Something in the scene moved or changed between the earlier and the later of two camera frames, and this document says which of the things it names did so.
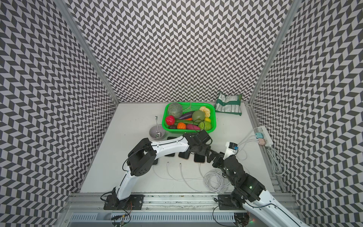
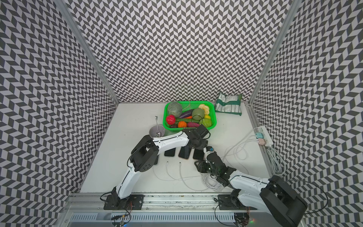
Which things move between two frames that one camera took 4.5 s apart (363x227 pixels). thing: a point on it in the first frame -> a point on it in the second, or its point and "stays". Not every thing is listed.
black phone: x=198 y=158 stays
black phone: x=185 y=154 stays
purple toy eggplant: x=186 y=115 stays
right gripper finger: x=211 y=156 -> x=201 y=166
